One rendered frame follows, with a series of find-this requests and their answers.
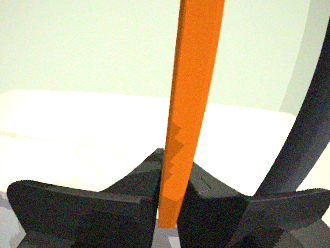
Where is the orange handle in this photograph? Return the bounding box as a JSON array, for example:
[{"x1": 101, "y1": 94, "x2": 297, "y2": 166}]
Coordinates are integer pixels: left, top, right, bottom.
[{"x1": 157, "y1": 0, "x2": 225, "y2": 229}]

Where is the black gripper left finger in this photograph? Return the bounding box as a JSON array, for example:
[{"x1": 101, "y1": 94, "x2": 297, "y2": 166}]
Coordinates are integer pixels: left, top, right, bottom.
[{"x1": 7, "y1": 148, "x2": 165, "y2": 248}]

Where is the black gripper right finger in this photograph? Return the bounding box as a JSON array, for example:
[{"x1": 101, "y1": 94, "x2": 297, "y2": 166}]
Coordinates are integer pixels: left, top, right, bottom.
[{"x1": 177, "y1": 161, "x2": 330, "y2": 248}]

